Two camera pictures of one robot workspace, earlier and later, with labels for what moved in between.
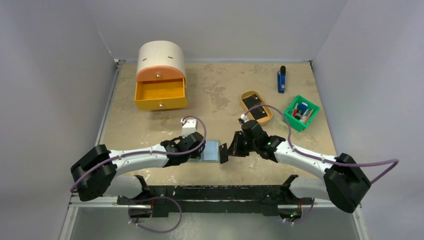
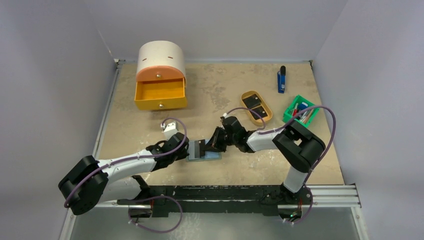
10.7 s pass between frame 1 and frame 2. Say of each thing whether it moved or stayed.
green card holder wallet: stayed
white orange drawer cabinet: stayed
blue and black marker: stayed
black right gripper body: moved
